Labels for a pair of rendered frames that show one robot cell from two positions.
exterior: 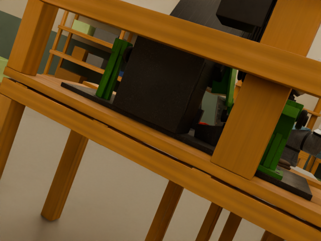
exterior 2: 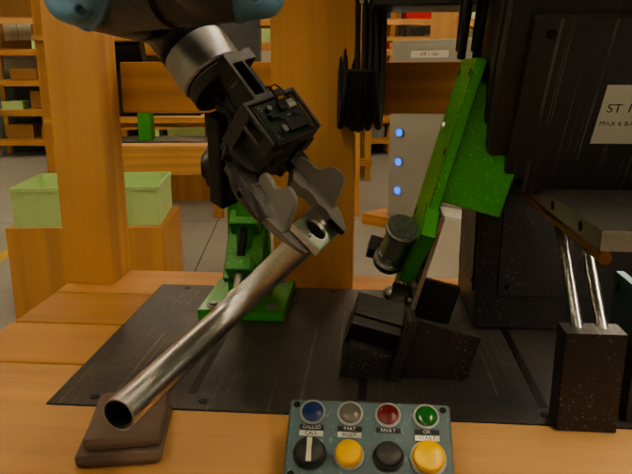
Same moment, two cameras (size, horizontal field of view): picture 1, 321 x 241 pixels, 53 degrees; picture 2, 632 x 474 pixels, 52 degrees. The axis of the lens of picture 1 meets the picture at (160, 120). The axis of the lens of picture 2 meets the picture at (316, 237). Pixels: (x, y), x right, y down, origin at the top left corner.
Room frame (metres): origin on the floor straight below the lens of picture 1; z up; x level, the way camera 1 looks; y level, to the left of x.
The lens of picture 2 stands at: (2.14, -0.59, 1.26)
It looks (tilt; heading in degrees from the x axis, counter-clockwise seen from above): 14 degrees down; 164
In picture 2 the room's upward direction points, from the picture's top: straight up
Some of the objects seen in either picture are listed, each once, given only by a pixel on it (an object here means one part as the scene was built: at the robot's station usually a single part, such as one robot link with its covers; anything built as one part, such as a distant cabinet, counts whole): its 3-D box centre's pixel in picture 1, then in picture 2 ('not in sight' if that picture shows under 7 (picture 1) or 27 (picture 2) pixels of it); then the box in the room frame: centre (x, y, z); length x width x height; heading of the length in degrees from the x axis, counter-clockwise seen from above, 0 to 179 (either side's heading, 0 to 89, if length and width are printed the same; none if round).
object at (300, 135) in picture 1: (297, 136); not in sight; (1.86, -0.77, 1.06); 0.13 x 0.12 x 0.14; 51
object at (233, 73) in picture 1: (225, 81); (472, 149); (1.45, -0.20, 1.17); 0.13 x 0.12 x 0.20; 69
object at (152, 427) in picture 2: (281, 162); (126, 425); (1.52, -0.61, 0.91); 0.10 x 0.08 x 0.03; 170
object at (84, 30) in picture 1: (116, 62); not in sight; (7.15, 1.39, 1.10); 3.01 x 0.55 x 2.20; 77
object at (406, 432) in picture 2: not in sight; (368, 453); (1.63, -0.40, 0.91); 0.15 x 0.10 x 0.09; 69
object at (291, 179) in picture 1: (183, 131); (508, 349); (1.42, -0.11, 0.89); 1.10 x 0.42 x 0.02; 69
